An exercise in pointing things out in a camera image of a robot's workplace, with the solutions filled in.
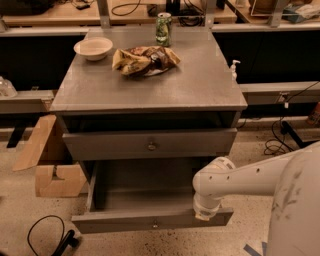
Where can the grey top drawer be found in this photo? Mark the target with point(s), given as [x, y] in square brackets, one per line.
[149, 144]

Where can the crumpled chip bag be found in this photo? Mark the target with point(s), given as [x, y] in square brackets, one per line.
[144, 61]

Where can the grey drawer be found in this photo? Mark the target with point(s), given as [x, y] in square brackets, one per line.
[149, 144]
[143, 194]

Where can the foam gripper body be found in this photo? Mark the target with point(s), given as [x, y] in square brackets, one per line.
[206, 210]

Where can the green soda can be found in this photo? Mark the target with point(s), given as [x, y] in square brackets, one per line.
[163, 29]

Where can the blue floor tape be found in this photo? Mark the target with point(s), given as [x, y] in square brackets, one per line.
[257, 249]

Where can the black chair leg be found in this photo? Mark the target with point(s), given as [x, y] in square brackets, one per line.
[67, 240]

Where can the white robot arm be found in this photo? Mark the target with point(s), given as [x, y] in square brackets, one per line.
[292, 179]

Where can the cardboard box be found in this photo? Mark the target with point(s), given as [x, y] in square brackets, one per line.
[56, 174]

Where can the grey drawer cabinet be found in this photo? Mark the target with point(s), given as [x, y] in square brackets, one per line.
[197, 94]

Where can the white bowl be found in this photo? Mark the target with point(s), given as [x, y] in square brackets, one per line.
[93, 48]

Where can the orange bottle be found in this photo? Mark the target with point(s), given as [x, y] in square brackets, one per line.
[314, 116]

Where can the white pump bottle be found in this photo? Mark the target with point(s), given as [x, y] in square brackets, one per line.
[233, 68]

